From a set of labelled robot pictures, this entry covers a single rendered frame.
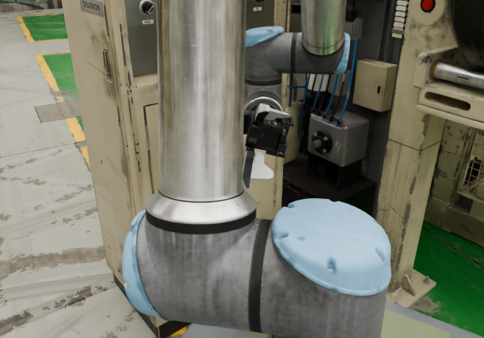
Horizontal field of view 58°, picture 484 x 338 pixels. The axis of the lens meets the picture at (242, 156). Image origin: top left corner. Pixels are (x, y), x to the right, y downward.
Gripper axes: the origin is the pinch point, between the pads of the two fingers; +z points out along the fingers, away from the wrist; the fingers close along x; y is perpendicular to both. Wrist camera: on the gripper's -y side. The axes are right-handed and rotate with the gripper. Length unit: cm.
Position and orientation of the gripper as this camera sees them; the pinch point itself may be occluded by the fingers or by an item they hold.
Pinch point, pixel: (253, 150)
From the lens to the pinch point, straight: 77.0
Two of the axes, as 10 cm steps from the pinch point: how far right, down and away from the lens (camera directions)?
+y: 9.7, 2.2, 0.6
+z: -0.3, 3.9, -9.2
